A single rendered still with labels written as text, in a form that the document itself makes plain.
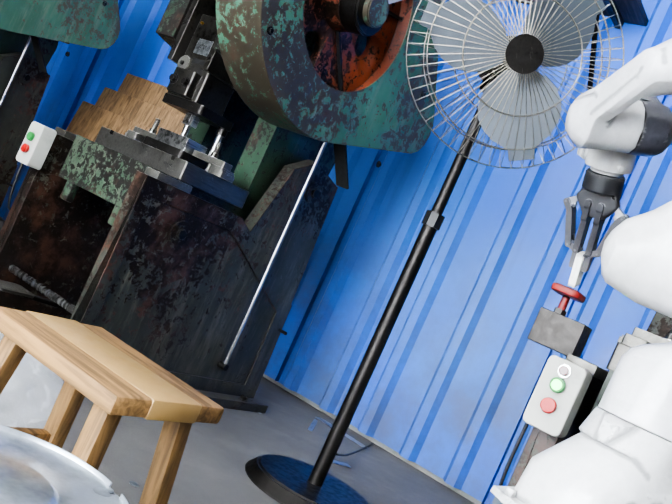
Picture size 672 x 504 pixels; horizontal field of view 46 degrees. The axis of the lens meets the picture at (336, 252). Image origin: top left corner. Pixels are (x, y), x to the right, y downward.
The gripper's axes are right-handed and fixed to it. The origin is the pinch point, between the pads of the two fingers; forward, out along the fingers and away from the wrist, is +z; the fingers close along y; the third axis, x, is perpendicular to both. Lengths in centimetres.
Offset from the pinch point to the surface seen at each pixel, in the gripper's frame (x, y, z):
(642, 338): 16.4, 12.2, 14.9
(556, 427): -23.1, 11.6, 21.6
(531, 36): 42, -42, -39
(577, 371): -18.6, 11.0, 11.9
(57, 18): 59, -273, -5
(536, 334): -8.9, -1.5, 12.7
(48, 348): -90, -44, 11
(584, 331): -6.1, 6.5, 9.3
